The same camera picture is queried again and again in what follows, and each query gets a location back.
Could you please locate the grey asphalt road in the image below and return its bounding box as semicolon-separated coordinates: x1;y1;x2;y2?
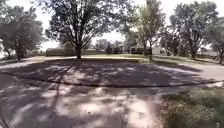
0;57;224;89

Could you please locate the grass lawn across road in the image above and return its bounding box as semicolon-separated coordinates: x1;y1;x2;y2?
42;53;224;66

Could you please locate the large dark-trunked tree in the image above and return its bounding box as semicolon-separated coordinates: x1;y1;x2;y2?
34;0;135;61

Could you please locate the pale concrete driveway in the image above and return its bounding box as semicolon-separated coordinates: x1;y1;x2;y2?
0;73;224;128

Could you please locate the long low building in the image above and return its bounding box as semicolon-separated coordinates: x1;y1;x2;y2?
45;47;102;57

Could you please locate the slim thin-trunked tree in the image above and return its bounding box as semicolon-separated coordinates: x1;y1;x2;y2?
124;0;168;62

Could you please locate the tall leafy tree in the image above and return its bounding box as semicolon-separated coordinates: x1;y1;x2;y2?
165;1;221;61

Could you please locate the grass patch beside driveway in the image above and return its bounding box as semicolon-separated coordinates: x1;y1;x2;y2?
161;87;224;128

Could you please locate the broad leafy tree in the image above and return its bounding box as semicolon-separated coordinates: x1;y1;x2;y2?
0;4;48;62

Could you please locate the low building with pale wall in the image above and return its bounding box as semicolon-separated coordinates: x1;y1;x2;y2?
129;43;162;56

